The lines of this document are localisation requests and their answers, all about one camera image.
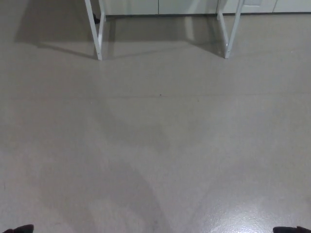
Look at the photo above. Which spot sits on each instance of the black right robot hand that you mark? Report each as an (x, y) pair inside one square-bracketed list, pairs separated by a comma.
[(286, 230)]

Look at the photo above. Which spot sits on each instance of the white table leg frame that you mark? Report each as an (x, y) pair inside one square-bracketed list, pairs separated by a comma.
[(97, 41), (229, 41)]

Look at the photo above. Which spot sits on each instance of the small black floor object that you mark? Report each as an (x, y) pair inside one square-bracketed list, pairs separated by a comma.
[(96, 18)]

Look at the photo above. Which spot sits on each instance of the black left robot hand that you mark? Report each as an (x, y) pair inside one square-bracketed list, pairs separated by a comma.
[(23, 229)]

